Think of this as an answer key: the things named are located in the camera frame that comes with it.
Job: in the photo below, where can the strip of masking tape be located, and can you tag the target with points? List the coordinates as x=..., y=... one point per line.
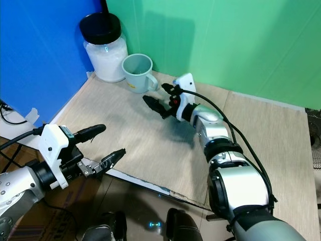
x=32, y=116

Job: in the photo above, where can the beige woven table mat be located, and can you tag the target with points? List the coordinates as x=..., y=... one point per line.
x=276, y=140
x=130, y=135

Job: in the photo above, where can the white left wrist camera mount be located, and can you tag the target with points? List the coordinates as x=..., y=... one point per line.
x=55, y=145

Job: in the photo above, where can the black right robot leg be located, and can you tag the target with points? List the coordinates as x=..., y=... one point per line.
x=186, y=228

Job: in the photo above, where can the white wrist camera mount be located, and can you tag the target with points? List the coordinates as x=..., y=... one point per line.
x=186, y=84
x=55, y=145

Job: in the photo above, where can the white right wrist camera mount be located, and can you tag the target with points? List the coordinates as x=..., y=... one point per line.
x=186, y=84

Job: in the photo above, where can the pale green mug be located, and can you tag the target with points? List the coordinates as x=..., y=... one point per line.
x=136, y=75

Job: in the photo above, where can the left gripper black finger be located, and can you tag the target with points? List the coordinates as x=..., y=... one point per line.
x=109, y=159
x=91, y=131

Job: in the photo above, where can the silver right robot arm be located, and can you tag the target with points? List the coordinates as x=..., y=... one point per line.
x=235, y=186

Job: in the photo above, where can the green backdrop board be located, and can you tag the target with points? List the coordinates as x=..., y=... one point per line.
x=230, y=45

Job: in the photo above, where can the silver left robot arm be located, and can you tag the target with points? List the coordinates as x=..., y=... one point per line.
x=20, y=198

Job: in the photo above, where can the blue partition board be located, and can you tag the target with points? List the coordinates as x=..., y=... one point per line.
x=40, y=50

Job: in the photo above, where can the black-lidded jar of white powder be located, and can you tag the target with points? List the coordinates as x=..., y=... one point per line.
x=105, y=56

